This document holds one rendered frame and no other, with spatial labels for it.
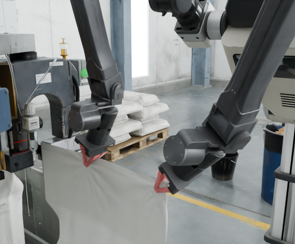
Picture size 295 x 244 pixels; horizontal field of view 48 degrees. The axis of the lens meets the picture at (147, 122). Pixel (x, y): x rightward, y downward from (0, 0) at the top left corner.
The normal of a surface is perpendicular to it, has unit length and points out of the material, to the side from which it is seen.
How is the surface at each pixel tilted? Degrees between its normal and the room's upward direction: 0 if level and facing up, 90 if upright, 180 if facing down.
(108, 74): 95
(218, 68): 90
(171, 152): 77
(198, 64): 90
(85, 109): 94
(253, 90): 121
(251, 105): 111
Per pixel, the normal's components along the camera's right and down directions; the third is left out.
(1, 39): 1.00, 0.00
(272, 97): -0.47, 0.77
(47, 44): 0.78, 0.15
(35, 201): -0.62, 0.20
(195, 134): 0.42, -0.73
